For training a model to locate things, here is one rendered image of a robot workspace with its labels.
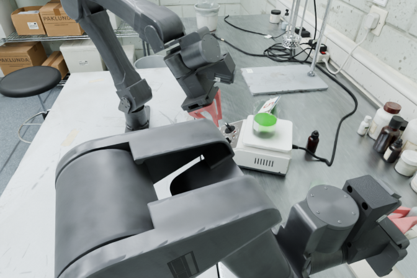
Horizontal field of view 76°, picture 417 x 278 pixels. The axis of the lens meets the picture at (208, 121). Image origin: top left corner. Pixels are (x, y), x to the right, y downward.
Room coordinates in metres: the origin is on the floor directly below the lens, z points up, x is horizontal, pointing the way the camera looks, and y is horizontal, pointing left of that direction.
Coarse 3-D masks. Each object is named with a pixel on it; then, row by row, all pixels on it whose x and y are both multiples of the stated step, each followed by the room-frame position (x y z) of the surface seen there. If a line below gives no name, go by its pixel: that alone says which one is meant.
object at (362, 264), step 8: (408, 232) 0.23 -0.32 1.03; (416, 232) 0.23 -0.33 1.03; (352, 264) 0.23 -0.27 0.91; (360, 264) 0.23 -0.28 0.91; (368, 264) 0.23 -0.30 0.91; (352, 272) 0.22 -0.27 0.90; (360, 272) 0.22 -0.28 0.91; (368, 272) 0.22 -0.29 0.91; (392, 272) 0.22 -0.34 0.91; (400, 272) 0.22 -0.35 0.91
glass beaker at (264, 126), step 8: (256, 104) 0.54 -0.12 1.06; (264, 104) 0.55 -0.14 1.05; (272, 104) 0.54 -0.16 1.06; (256, 112) 0.51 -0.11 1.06; (272, 112) 0.54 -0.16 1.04; (256, 120) 0.50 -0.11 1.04; (264, 120) 0.49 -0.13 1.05; (272, 120) 0.49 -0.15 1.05; (256, 128) 0.50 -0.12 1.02; (264, 128) 0.49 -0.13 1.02; (272, 128) 0.49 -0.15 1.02; (256, 136) 0.50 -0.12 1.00; (264, 136) 0.49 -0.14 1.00; (272, 136) 0.50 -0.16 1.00
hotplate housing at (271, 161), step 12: (240, 120) 0.60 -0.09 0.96; (240, 132) 0.55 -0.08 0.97; (240, 144) 0.50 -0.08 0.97; (240, 156) 0.48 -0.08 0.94; (252, 156) 0.47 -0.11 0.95; (264, 156) 0.46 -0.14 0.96; (276, 156) 0.46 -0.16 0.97; (288, 156) 0.45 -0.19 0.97; (252, 168) 0.47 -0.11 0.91; (264, 168) 0.46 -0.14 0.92; (276, 168) 0.46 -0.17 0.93; (288, 168) 0.45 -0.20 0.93
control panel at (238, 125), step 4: (232, 124) 0.60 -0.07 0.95; (236, 124) 0.59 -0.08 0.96; (240, 124) 0.59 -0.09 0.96; (220, 128) 0.61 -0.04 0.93; (224, 128) 0.60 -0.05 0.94; (236, 128) 0.57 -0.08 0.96; (240, 128) 0.56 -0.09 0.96; (224, 132) 0.58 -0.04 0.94; (232, 132) 0.56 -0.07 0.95; (236, 132) 0.55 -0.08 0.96; (224, 136) 0.56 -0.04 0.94; (228, 136) 0.55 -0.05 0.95; (232, 136) 0.54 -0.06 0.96; (236, 136) 0.54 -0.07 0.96; (232, 140) 0.52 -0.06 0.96; (236, 140) 0.52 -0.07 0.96; (232, 144) 0.51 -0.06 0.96; (236, 144) 0.50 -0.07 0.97; (232, 148) 0.49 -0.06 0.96
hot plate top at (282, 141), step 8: (248, 120) 0.57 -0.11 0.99; (280, 120) 0.57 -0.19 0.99; (288, 120) 0.57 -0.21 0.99; (248, 128) 0.54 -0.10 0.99; (280, 128) 0.54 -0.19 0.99; (288, 128) 0.54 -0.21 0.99; (248, 136) 0.51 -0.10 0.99; (280, 136) 0.51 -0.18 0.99; (288, 136) 0.51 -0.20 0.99; (248, 144) 0.48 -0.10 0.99; (256, 144) 0.48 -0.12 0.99; (264, 144) 0.48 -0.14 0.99; (272, 144) 0.48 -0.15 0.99; (280, 144) 0.48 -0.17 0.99; (288, 144) 0.48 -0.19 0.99; (288, 152) 0.46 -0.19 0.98
